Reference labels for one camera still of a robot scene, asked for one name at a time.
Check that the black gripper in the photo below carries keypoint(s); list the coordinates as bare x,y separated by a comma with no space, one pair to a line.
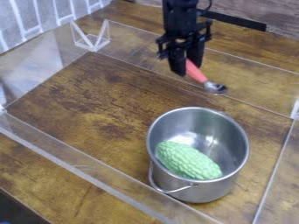
184,34

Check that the orange handled metal spoon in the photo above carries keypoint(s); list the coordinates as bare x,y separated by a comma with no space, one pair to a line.
195,73

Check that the black strip on table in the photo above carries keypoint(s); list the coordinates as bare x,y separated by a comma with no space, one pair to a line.
232,20

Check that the stainless steel pot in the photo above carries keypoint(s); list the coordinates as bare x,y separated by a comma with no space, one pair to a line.
198,148

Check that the green bitter melon toy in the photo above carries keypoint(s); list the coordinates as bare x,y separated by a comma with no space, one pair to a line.
187,162

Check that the clear acrylic triangular bracket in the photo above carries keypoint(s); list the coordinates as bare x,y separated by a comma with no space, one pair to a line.
89,42

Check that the clear acrylic enclosure wall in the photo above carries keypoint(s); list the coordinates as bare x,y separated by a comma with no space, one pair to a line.
76,110

